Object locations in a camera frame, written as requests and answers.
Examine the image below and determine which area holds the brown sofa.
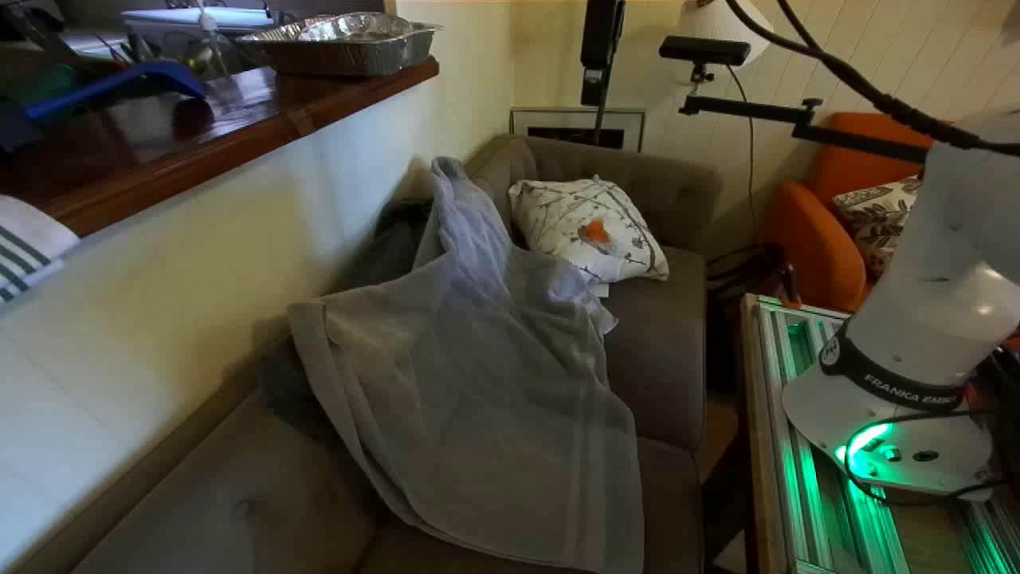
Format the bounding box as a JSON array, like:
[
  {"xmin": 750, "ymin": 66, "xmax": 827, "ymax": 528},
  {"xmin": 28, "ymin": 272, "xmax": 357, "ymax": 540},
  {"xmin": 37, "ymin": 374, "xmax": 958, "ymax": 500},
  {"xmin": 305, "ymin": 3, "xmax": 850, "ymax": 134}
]
[{"xmin": 72, "ymin": 136, "xmax": 721, "ymax": 574}]

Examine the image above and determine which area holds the striped white cloth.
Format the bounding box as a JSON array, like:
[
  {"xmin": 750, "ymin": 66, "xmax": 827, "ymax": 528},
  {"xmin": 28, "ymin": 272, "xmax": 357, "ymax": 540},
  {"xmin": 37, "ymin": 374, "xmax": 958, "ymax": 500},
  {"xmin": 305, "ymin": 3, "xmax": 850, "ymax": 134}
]
[{"xmin": 0, "ymin": 195, "xmax": 79, "ymax": 303}]

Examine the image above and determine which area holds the floral cushion on armchair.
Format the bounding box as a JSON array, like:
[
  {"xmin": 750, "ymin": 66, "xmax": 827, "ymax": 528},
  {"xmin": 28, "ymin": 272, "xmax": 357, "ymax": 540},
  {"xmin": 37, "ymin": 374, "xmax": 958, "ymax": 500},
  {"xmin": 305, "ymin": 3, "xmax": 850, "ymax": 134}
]
[{"xmin": 832, "ymin": 179, "xmax": 922, "ymax": 279}]

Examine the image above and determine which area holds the black camera on stand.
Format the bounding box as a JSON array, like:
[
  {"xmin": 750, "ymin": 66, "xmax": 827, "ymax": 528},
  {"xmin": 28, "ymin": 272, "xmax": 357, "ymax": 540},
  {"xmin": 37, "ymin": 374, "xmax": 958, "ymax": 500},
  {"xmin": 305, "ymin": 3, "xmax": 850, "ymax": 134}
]
[{"xmin": 661, "ymin": 35, "xmax": 751, "ymax": 66}]

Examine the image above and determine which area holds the white patterned cushion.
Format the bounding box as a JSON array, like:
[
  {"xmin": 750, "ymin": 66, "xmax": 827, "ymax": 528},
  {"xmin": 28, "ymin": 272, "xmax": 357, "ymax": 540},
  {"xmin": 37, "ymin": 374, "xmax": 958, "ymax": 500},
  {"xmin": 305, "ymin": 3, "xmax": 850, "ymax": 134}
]
[{"xmin": 506, "ymin": 176, "xmax": 668, "ymax": 291}]

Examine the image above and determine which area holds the white lamp shade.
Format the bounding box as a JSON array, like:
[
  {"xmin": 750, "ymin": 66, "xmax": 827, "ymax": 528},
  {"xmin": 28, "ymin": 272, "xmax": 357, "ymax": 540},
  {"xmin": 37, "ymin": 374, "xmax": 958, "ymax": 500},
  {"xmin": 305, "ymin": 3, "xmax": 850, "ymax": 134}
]
[{"xmin": 678, "ymin": 0, "xmax": 768, "ymax": 62}]

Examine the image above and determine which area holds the aluminium foil tray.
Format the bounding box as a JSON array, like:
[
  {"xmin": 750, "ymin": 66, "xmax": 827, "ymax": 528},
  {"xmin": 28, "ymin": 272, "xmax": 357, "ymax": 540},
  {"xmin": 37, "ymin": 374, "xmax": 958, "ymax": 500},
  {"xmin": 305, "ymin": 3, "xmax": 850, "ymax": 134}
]
[{"xmin": 239, "ymin": 11, "xmax": 434, "ymax": 79}]

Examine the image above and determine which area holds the dark grey blanket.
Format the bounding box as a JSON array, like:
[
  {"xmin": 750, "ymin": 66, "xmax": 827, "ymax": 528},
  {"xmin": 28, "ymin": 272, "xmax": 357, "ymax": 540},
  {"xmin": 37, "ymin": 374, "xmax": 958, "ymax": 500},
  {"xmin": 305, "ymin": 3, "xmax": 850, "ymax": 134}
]
[{"xmin": 255, "ymin": 200, "xmax": 431, "ymax": 441}]

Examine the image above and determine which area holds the aluminium frame robot table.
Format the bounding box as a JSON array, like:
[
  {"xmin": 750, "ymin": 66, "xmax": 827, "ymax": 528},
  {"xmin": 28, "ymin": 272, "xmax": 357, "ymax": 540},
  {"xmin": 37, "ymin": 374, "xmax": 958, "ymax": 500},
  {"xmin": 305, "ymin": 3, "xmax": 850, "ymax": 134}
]
[{"xmin": 738, "ymin": 293, "xmax": 1020, "ymax": 574}]

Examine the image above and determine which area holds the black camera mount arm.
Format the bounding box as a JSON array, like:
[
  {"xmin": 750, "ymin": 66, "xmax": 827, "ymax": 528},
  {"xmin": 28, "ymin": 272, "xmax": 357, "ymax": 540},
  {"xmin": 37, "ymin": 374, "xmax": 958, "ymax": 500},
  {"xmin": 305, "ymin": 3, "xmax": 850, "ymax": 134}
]
[{"xmin": 678, "ymin": 93, "xmax": 928, "ymax": 167}]

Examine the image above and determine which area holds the grey towel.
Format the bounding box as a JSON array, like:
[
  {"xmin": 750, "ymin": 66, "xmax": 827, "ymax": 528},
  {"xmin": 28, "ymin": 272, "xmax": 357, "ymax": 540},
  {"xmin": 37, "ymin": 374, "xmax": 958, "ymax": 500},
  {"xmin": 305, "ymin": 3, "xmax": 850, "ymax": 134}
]
[{"xmin": 289, "ymin": 155, "xmax": 643, "ymax": 574}]

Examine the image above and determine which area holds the orange armchair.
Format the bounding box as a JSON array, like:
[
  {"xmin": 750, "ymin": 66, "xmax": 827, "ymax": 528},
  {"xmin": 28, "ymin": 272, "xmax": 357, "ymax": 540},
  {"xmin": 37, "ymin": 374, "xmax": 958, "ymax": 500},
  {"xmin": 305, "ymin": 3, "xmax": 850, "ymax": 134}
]
[{"xmin": 761, "ymin": 143, "xmax": 922, "ymax": 312}]

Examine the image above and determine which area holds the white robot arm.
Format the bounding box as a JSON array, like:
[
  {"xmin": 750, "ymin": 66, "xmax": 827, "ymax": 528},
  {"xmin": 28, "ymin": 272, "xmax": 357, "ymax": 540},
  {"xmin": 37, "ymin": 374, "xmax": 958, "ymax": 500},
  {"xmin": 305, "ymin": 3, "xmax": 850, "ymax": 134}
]
[{"xmin": 782, "ymin": 111, "xmax": 1020, "ymax": 498}]

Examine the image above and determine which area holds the wooden shelf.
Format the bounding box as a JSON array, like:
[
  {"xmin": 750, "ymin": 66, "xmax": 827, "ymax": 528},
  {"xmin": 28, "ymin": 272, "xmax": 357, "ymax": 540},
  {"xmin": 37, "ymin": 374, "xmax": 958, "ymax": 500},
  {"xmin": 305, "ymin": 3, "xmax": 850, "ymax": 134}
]
[{"xmin": 0, "ymin": 57, "xmax": 440, "ymax": 235}]

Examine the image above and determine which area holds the blue plastic object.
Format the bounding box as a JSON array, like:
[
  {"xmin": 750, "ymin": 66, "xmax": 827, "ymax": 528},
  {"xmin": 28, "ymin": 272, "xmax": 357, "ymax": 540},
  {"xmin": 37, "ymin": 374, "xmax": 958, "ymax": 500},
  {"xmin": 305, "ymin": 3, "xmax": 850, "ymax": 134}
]
[{"xmin": 21, "ymin": 60, "xmax": 206, "ymax": 121}]

